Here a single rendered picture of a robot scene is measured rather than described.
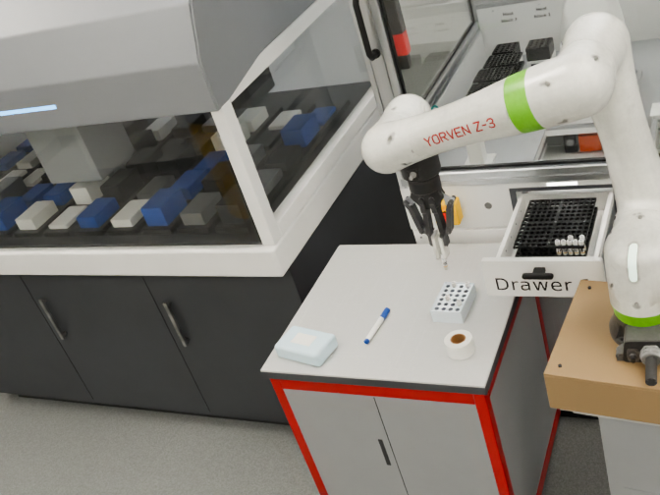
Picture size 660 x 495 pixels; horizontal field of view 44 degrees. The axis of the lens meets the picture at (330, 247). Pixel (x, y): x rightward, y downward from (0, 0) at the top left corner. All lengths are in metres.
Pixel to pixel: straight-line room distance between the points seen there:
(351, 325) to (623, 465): 0.77
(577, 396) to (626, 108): 0.60
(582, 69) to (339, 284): 1.17
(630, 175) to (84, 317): 2.15
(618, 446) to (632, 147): 0.69
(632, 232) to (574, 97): 0.36
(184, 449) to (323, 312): 1.17
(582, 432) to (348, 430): 0.91
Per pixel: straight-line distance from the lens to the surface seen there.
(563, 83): 1.50
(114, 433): 3.56
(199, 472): 3.18
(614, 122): 1.72
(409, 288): 2.31
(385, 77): 2.26
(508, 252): 2.18
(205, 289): 2.77
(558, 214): 2.22
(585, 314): 1.93
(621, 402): 1.81
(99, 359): 3.40
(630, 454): 2.03
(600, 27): 1.64
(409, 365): 2.06
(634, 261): 1.69
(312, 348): 2.14
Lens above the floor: 2.09
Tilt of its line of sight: 31 degrees down
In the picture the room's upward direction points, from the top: 19 degrees counter-clockwise
